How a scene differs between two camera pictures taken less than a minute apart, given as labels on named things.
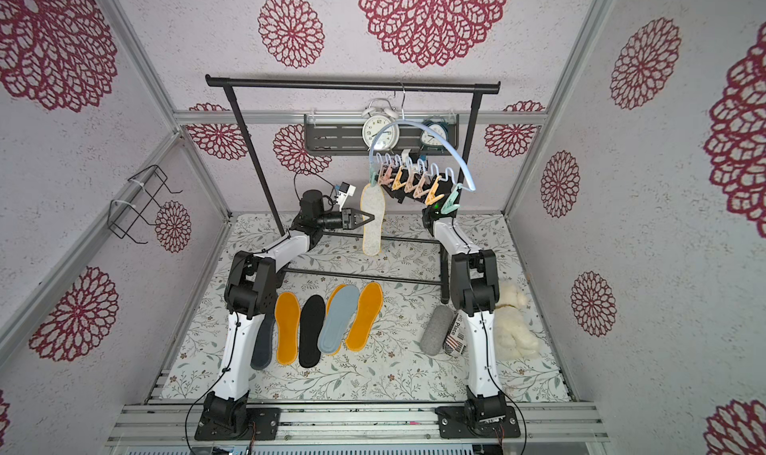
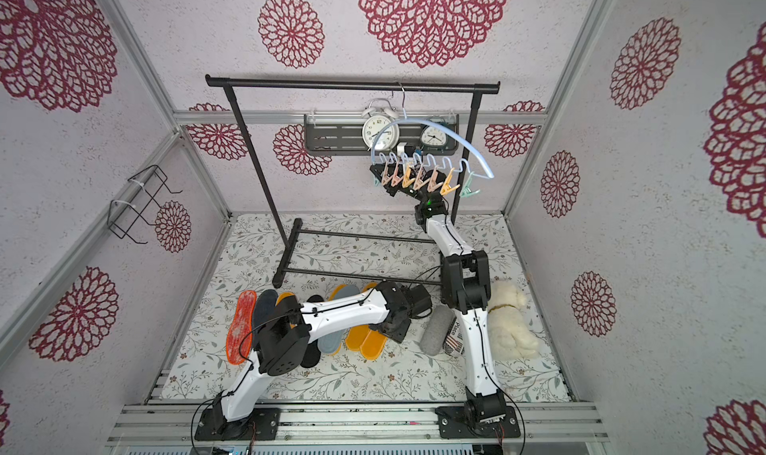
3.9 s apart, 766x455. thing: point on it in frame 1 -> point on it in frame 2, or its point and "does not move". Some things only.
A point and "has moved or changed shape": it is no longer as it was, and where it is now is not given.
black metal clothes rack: (230, 82) does not move
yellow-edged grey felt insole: (338, 320) does not move
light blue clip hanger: (414, 176) has moved or changed shape
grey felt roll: (436, 329) does not move
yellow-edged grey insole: (373, 202) -> (372, 346)
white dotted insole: (341, 306) does not move
